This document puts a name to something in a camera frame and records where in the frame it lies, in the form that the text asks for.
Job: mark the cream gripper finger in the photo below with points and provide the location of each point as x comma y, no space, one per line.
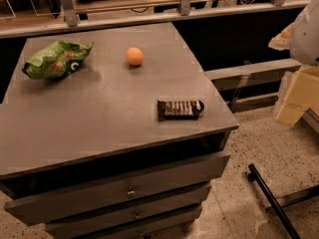
282,40

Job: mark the orange fruit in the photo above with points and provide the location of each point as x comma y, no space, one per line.
134,56

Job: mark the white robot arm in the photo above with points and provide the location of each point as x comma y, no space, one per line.
301,38

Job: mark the chocolate rxbar wrapper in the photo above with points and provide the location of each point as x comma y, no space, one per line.
180,110

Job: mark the cardboard box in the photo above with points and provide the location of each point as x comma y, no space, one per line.
302,94

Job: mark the black metal bar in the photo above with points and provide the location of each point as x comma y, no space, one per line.
254,175

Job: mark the grey drawer cabinet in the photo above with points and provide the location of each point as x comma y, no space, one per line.
88,156

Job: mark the green chip bag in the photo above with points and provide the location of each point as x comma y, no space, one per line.
58,60

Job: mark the metal railing frame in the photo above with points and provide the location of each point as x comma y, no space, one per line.
78,17

